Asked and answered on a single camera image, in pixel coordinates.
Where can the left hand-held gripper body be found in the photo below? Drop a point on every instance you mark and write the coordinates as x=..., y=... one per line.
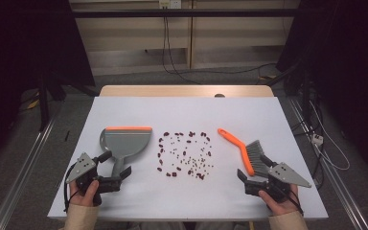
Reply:
x=82, y=166

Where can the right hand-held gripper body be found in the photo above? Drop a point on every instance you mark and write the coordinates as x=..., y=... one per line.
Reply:
x=286, y=175

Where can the grey dustpan with orange edge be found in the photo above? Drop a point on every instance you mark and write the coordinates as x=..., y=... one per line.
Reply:
x=127, y=142

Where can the orange brush with grey bristles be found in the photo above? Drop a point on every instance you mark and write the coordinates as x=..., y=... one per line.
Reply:
x=236, y=140

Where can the red beans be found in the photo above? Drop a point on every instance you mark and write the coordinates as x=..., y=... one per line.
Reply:
x=166, y=133

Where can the person's right hand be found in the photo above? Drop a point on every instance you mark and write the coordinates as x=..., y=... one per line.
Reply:
x=279, y=207

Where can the person's left hand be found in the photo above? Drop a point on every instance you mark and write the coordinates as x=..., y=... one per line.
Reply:
x=83, y=199

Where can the black metal stand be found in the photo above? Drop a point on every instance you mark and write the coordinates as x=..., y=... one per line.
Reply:
x=44, y=105
x=306, y=96

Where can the yellow floor tape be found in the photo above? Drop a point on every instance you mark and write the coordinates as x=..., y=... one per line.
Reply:
x=33, y=104
x=267, y=77

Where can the dark table grommet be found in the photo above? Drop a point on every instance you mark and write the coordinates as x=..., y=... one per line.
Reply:
x=219, y=95

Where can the white table cover board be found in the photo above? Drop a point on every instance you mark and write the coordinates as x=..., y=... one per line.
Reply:
x=188, y=111

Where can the wooden table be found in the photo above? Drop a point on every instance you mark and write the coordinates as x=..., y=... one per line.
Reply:
x=172, y=91

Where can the dark curtain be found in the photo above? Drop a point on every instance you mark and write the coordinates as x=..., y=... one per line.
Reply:
x=348, y=64
x=19, y=48

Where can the beige wooden cabinet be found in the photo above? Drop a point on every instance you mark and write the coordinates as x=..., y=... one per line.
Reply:
x=236, y=38

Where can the black horizontal bar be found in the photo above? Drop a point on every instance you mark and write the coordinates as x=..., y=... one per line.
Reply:
x=185, y=13

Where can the metal floor rail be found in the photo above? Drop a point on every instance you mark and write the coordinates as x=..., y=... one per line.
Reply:
x=22, y=172
x=341, y=191

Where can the white wall socket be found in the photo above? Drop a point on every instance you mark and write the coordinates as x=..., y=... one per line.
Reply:
x=169, y=3

